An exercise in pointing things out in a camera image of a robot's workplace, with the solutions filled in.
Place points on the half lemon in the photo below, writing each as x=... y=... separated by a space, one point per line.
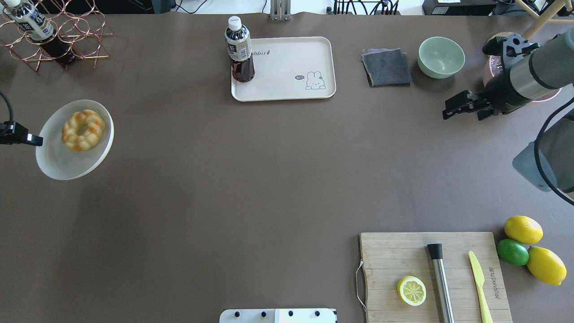
x=411 y=290

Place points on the grey folded cloth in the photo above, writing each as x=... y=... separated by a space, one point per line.
x=386 y=66

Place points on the twisted ring donut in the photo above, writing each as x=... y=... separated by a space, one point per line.
x=83 y=130

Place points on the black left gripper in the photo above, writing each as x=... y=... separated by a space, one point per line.
x=17 y=133

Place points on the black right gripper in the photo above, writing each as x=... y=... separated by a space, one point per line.
x=503 y=95

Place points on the wooden mug tree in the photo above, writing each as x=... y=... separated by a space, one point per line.
x=540 y=20

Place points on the bottle in rack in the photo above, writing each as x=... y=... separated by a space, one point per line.
x=41 y=31

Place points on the green lime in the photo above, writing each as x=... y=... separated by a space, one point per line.
x=513 y=252

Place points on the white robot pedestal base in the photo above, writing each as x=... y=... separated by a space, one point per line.
x=280 y=315

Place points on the dark tea bottle on tray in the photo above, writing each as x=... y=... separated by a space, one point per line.
x=239 y=47

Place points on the yellow lemon upper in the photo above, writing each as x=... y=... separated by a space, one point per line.
x=523 y=229

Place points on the mint green bowl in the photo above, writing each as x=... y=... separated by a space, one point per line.
x=440 y=57

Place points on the pink bowl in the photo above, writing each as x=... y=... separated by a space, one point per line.
x=494 y=67

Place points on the yellow plastic knife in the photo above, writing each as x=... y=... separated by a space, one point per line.
x=479 y=282

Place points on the yellow lemon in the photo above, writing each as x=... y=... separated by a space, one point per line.
x=523 y=229
x=546 y=266

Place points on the steel cylinder muddler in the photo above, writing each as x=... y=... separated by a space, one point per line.
x=436 y=255

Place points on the white plate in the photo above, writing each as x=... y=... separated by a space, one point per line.
x=55 y=160

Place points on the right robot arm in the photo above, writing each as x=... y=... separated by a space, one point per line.
x=547 y=162

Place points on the cream rabbit tray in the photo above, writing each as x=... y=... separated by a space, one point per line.
x=289 y=68

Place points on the wooden cutting board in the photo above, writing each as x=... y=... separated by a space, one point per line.
x=388 y=257

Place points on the copper wire bottle rack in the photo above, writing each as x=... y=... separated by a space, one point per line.
x=79 y=25

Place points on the aluminium frame post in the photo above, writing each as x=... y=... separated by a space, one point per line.
x=280 y=10

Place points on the yellow lemon lower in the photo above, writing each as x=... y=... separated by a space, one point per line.
x=546 y=266

